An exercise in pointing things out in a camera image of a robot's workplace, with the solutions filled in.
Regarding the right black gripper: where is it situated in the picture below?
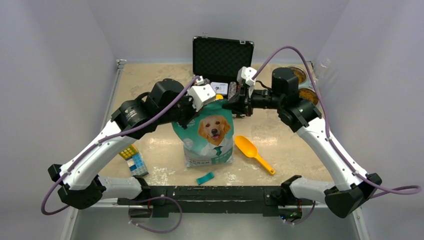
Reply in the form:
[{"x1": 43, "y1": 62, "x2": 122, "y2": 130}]
[{"x1": 224, "y1": 81, "x2": 285, "y2": 116}]

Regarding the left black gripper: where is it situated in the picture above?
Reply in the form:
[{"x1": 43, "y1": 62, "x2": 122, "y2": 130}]
[{"x1": 156, "y1": 88, "x2": 203, "y2": 129}]

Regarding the green pet food bag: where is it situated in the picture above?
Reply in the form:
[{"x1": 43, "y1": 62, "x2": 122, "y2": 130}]
[{"x1": 172, "y1": 99, "x2": 235, "y2": 168}]

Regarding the yellow plastic scoop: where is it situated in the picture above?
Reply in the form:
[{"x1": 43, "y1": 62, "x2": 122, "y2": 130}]
[{"x1": 234, "y1": 135, "x2": 276, "y2": 175}]

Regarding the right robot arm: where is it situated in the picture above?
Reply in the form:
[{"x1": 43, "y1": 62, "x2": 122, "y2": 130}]
[{"x1": 223, "y1": 66, "x2": 382, "y2": 218}]

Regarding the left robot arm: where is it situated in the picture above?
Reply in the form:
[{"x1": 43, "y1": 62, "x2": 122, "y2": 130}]
[{"x1": 48, "y1": 76, "x2": 216, "y2": 210}]

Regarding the double steel pet bowl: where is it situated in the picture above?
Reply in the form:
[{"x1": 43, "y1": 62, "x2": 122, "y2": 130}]
[{"x1": 288, "y1": 65, "x2": 319, "y2": 106}]

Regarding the black poker chip case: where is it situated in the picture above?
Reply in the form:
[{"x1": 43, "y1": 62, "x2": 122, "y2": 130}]
[{"x1": 192, "y1": 36, "x2": 255, "y2": 99}]

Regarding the teal curved block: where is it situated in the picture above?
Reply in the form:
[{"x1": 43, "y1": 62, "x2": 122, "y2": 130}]
[{"x1": 196, "y1": 172, "x2": 215, "y2": 186}]

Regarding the toy brick block stack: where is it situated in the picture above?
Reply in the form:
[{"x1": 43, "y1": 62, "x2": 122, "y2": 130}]
[{"x1": 119, "y1": 144, "x2": 149, "y2": 177}]

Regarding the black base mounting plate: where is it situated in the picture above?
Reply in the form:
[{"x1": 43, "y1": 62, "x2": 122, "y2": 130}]
[{"x1": 117, "y1": 185, "x2": 313, "y2": 218}]

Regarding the clear glass jar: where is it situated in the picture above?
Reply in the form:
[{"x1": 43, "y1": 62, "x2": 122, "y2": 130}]
[{"x1": 312, "y1": 58, "x2": 332, "y2": 87}]

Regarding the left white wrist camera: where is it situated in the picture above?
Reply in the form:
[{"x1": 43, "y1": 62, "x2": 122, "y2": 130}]
[{"x1": 187, "y1": 75, "x2": 216, "y2": 112}]

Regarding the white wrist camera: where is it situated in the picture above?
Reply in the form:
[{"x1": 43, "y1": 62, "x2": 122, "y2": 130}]
[
  {"x1": 187, "y1": 75, "x2": 216, "y2": 112},
  {"x1": 236, "y1": 66, "x2": 257, "y2": 98}
]

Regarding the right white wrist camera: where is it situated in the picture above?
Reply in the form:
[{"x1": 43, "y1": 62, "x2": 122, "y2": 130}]
[{"x1": 236, "y1": 66, "x2": 257, "y2": 98}]

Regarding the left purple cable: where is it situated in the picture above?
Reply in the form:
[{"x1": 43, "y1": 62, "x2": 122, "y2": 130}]
[{"x1": 41, "y1": 75, "x2": 203, "y2": 216}]

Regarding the purple cable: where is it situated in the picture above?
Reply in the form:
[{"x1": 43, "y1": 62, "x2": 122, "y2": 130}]
[
  {"x1": 251, "y1": 45, "x2": 423, "y2": 200},
  {"x1": 41, "y1": 75, "x2": 203, "y2": 216}
]

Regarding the aluminium frame rail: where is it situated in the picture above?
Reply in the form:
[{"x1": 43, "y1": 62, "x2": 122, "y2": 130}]
[{"x1": 59, "y1": 58, "x2": 372, "y2": 240}]

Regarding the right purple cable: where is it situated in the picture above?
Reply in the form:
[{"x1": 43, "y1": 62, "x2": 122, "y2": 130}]
[{"x1": 251, "y1": 45, "x2": 423, "y2": 200}]

